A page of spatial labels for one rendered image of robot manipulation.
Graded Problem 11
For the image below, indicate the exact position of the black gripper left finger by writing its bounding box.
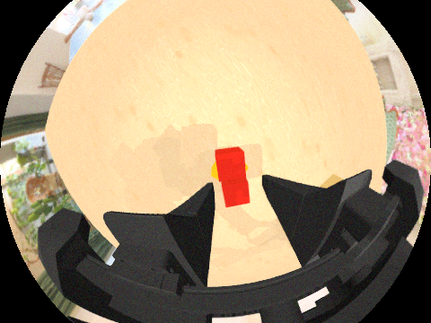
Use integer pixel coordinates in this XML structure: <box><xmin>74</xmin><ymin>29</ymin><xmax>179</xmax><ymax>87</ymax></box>
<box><xmin>103</xmin><ymin>182</ymin><xmax>216</xmax><ymax>287</ymax></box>

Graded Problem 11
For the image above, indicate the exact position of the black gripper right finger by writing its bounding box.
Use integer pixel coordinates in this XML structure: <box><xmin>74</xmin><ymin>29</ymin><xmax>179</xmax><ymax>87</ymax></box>
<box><xmin>262</xmin><ymin>169</ymin><xmax>373</xmax><ymax>266</ymax></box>

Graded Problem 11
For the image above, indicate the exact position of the red cube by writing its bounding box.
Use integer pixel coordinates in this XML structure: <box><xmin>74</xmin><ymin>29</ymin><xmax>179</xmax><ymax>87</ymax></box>
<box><xmin>215</xmin><ymin>146</ymin><xmax>245</xmax><ymax>182</ymax></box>
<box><xmin>222</xmin><ymin>179</ymin><xmax>251</xmax><ymax>207</ymax></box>

